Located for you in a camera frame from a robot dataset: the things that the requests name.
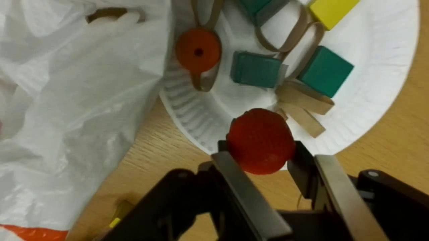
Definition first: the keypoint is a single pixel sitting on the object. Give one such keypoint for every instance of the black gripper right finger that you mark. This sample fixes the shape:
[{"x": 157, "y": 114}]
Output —
[{"x": 348, "y": 205}]

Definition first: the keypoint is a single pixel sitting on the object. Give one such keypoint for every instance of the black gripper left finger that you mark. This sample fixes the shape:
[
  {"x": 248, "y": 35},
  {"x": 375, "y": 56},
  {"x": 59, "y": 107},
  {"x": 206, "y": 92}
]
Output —
[{"x": 249, "y": 205}]

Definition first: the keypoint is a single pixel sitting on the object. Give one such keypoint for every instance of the small red toy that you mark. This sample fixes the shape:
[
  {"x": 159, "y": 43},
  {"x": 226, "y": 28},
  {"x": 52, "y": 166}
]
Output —
[{"x": 261, "y": 140}]

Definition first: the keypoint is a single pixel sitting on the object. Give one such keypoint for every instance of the tan rubber band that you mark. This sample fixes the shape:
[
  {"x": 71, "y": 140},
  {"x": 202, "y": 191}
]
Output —
[
  {"x": 296, "y": 33},
  {"x": 308, "y": 98},
  {"x": 194, "y": 79},
  {"x": 303, "y": 120}
]

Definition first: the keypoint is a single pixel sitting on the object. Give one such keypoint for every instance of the teal block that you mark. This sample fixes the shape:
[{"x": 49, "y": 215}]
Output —
[
  {"x": 256, "y": 70},
  {"x": 261, "y": 8},
  {"x": 326, "y": 74}
]

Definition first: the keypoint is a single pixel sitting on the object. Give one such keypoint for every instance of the white paper plate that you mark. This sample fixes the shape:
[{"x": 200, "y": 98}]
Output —
[{"x": 379, "y": 67}]

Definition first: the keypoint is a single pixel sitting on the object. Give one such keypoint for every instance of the orange wooden bead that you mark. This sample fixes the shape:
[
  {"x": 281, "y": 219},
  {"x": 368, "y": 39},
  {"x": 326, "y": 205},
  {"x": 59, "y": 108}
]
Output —
[{"x": 187, "y": 53}]

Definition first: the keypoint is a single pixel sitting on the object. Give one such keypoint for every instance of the yellow block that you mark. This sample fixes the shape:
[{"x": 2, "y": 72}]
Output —
[{"x": 332, "y": 11}]

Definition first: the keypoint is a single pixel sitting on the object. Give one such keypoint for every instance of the white plastic bag orange stripe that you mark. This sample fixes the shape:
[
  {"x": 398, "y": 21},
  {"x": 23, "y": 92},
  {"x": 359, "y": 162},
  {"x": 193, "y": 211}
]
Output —
[{"x": 67, "y": 111}]

